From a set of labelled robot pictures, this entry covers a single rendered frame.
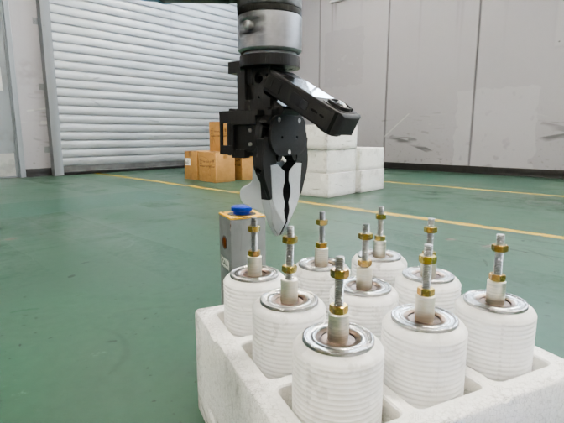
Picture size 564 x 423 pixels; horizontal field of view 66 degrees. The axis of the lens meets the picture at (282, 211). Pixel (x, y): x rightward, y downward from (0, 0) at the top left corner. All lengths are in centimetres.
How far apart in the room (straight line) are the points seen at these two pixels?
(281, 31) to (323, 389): 38
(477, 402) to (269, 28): 46
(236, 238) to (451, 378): 44
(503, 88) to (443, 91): 70
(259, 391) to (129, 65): 577
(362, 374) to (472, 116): 551
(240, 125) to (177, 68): 598
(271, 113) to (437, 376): 34
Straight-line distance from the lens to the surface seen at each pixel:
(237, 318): 66
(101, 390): 92
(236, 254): 80
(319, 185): 328
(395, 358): 53
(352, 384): 45
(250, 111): 51
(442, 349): 51
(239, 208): 81
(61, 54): 581
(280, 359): 55
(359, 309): 59
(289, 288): 55
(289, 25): 52
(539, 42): 575
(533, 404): 61
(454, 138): 594
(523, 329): 60
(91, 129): 584
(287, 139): 51
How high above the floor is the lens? 46
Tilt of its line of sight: 10 degrees down
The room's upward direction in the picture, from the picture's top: straight up
